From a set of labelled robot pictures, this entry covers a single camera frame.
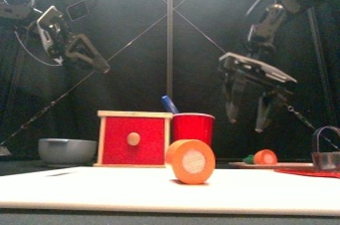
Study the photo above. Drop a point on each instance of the small wooden board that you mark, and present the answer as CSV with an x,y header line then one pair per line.
x,y
270,165

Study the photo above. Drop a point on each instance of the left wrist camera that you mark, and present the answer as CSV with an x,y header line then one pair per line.
x,y
79,1

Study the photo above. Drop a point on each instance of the orange carrot top piece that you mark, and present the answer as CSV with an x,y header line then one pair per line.
x,y
264,157

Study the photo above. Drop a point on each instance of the red cloth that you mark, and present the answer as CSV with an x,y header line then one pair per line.
x,y
310,172

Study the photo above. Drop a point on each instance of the grey metal bowl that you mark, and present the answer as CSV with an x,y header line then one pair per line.
x,y
67,151

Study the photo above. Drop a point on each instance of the orange tape roll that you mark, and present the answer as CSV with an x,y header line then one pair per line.
x,y
191,161

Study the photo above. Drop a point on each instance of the grey vertical frame pole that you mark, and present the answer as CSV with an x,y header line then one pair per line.
x,y
170,33

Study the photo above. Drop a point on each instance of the red plastic cup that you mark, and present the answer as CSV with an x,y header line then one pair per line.
x,y
194,127

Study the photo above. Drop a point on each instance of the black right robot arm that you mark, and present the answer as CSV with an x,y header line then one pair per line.
x,y
290,1

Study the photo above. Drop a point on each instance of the blue marker pen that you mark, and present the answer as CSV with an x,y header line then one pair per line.
x,y
170,104

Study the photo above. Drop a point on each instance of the white cutting board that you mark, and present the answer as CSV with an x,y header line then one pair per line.
x,y
168,189

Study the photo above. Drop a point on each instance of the red wooden drawer box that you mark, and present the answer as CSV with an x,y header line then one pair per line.
x,y
132,139

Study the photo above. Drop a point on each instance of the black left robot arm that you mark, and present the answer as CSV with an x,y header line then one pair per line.
x,y
11,11

